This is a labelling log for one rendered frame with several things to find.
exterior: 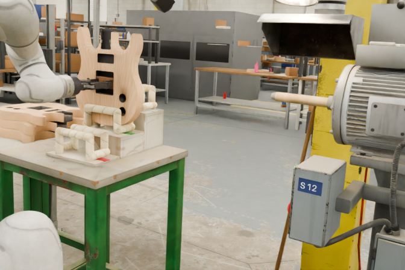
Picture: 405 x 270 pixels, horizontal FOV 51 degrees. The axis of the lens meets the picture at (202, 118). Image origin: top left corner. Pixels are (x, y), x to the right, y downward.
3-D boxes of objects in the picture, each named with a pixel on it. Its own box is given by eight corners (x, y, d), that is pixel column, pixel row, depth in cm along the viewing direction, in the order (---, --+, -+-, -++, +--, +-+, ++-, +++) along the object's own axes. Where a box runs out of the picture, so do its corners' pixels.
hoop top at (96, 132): (109, 137, 175) (109, 130, 175) (104, 138, 172) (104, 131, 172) (74, 130, 184) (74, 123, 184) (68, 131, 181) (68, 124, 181)
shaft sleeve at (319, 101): (329, 107, 141) (330, 97, 140) (326, 107, 138) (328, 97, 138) (277, 101, 150) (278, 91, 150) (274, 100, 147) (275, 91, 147)
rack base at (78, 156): (120, 158, 177) (120, 155, 177) (95, 167, 164) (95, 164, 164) (72, 148, 190) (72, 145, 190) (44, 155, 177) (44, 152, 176)
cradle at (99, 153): (111, 155, 176) (111, 147, 175) (92, 161, 166) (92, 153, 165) (105, 153, 177) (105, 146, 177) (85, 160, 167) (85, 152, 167)
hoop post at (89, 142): (95, 160, 169) (96, 137, 168) (90, 162, 167) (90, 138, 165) (89, 158, 171) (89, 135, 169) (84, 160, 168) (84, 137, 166)
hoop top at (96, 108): (122, 115, 180) (122, 108, 180) (117, 116, 177) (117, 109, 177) (87, 109, 190) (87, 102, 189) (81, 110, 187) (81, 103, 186)
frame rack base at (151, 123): (163, 144, 204) (164, 109, 201) (144, 151, 191) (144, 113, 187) (117, 136, 216) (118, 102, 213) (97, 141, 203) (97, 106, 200)
